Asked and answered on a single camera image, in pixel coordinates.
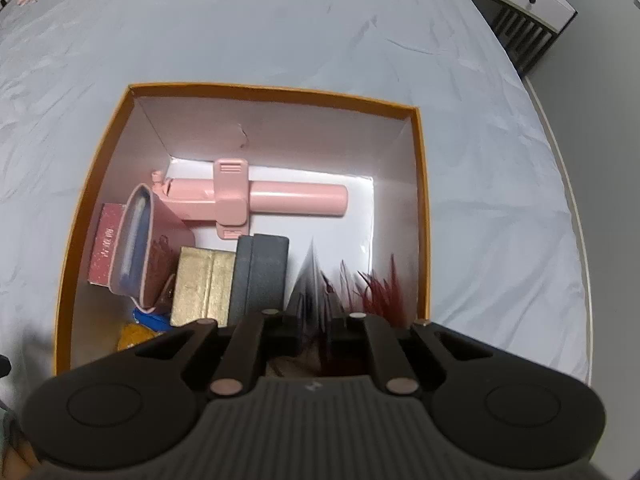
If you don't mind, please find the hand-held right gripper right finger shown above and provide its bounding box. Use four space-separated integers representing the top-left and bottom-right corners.
325 292 501 398

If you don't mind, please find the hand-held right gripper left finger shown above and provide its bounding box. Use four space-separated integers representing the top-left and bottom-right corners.
132 292 306 401

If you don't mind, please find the dark printed booklet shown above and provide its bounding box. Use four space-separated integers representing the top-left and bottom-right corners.
285 237 351 361

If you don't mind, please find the feather pompom toy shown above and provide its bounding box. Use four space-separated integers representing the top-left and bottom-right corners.
320 254 420 378

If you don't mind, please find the gold gift box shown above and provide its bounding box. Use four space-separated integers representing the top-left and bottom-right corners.
170 246 237 328

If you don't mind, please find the pink selfie stick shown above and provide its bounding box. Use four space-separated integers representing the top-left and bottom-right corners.
150 157 349 242

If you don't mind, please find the brown plush toy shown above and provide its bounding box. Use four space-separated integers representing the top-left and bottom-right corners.
117 305 173 351

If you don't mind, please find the pink plastic case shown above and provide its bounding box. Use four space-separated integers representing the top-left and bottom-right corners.
107 183 198 309

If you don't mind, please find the red glitter box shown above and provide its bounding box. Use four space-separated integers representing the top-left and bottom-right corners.
87 202 126 286

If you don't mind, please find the orange cardboard box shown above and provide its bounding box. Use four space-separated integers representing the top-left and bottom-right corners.
52 82 432 378

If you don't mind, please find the bed with grey sheet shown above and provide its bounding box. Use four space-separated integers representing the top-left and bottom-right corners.
0 0 596 391

